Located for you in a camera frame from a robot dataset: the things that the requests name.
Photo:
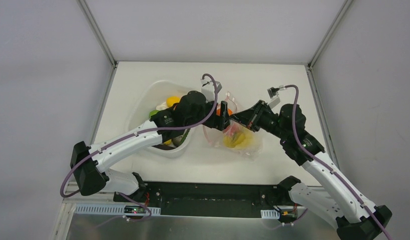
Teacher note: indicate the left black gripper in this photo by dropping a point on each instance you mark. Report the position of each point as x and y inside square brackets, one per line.
[221, 120]

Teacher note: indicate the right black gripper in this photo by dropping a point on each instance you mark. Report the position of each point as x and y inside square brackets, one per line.
[257, 114]

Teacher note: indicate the red apple toy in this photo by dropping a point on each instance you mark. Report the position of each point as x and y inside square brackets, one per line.
[235, 127]

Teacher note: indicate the orange toy fruit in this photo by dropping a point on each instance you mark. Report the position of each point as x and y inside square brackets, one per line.
[218, 110]

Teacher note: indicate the clear zip top bag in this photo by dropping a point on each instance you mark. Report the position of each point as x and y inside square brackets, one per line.
[215, 139]

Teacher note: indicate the yellow napa cabbage toy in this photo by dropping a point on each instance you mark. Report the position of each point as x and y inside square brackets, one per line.
[239, 140]

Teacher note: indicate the white plastic basket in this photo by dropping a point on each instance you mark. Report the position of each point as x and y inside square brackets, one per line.
[156, 94]

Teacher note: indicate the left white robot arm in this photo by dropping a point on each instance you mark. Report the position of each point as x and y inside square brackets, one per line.
[91, 164]

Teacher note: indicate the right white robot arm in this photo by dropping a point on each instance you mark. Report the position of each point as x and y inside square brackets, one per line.
[347, 210]

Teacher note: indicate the yellow lemon toy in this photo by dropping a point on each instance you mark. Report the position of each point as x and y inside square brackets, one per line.
[172, 100]

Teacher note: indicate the green lime toy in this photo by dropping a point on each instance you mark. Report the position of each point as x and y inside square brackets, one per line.
[152, 113]

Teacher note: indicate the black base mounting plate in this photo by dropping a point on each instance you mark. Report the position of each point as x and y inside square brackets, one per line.
[212, 199]

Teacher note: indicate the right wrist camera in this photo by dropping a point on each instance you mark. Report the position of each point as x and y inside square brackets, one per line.
[273, 93]

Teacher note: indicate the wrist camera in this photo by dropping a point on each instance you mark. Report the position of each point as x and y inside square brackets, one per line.
[273, 93]
[208, 89]

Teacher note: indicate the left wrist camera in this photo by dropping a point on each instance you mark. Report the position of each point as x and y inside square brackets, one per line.
[208, 89]

